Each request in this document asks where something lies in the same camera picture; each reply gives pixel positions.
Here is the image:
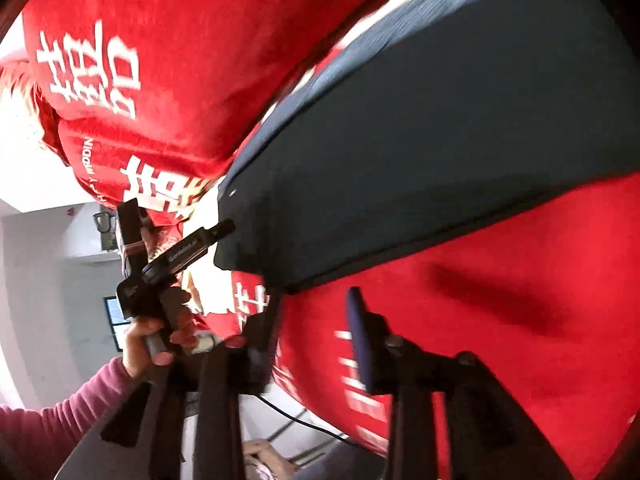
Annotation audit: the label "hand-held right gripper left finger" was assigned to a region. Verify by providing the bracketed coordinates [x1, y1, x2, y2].
[100, 300, 283, 480]

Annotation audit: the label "red printed sofa seat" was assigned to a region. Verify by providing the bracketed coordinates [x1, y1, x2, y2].
[200, 170, 640, 480]

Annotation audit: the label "dark jug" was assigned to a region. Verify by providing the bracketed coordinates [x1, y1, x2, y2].
[92, 211, 119, 252]

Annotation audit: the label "person's left forearm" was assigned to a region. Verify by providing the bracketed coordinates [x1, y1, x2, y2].
[0, 357, 143, 480]

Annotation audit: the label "dark framed window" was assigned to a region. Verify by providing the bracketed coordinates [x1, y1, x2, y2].
[103, 296, 132, 352]

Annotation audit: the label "red printed sofa backrest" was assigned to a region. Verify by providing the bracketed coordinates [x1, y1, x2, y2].
[20, 0, 441, 228]

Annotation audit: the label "white wall shelf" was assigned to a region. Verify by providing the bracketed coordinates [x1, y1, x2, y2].
[70, 249, 123, 266]

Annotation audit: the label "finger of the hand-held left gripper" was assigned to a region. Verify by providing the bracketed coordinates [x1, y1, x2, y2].
[202, 218, 237, 246]

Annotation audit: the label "person's left hand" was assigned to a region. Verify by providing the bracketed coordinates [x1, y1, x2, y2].
[122, 304, 201, 379]

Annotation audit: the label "black pants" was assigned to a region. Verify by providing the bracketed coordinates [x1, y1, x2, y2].
[214, 0, 640, 295]

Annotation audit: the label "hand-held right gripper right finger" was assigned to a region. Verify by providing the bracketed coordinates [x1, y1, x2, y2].
[346, 287, 571, 480]

